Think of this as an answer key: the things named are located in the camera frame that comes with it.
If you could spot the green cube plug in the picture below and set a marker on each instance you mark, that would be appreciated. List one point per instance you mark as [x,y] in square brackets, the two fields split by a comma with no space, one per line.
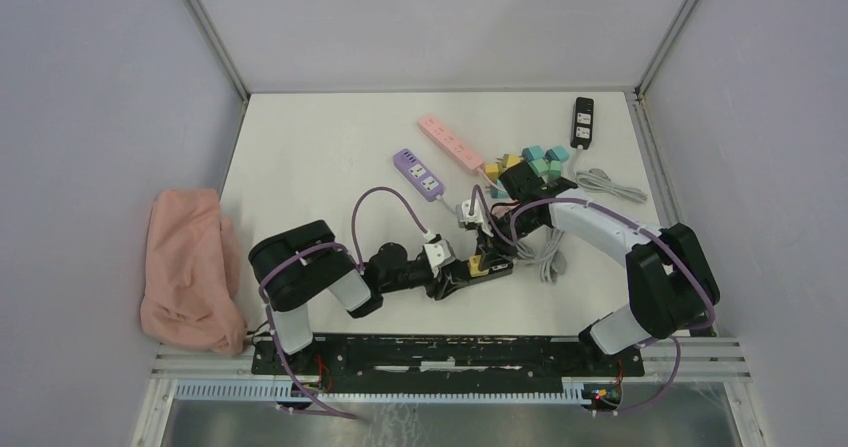
[555,169]
[540,167]

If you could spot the pink power strip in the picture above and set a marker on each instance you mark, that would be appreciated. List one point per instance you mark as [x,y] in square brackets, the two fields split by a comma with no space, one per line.
[451,143]

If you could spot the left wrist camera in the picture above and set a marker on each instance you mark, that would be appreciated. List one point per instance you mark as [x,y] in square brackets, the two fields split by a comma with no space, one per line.
[439,254]

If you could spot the teal USB charger plug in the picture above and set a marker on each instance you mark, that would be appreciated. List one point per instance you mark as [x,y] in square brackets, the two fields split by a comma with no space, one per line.
[557,153]
[532,153]

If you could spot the purple power strip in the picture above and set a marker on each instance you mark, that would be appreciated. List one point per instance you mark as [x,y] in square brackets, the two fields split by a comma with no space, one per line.
[418,175]

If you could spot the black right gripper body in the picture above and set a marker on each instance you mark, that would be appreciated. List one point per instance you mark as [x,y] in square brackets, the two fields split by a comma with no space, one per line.
[497,245]

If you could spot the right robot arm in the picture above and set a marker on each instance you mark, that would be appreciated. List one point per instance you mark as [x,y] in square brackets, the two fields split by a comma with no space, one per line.
[670,286]

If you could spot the yellow charger plug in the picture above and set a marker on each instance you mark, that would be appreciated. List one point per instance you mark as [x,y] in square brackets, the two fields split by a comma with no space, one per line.
[492,171]
[474,266]

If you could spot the pink cloth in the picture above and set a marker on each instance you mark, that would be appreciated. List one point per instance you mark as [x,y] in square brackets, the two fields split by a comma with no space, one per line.
[192,274]

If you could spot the small black power strip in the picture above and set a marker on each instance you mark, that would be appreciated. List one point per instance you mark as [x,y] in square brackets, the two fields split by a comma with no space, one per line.
[495,272]

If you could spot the black power strip green USB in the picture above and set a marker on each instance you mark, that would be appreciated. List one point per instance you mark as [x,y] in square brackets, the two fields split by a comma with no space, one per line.
[582,123]

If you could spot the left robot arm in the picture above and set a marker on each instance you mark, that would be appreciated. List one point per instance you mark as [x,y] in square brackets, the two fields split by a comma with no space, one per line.
[295,266]

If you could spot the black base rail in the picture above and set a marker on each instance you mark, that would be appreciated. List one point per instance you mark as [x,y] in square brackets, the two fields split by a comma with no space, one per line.
[441,364]

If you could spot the teal cube plug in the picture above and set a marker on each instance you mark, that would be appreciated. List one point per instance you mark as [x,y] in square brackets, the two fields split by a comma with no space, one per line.
[497,193]

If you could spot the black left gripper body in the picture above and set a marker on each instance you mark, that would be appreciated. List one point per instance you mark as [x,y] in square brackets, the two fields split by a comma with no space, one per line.
[418,277]

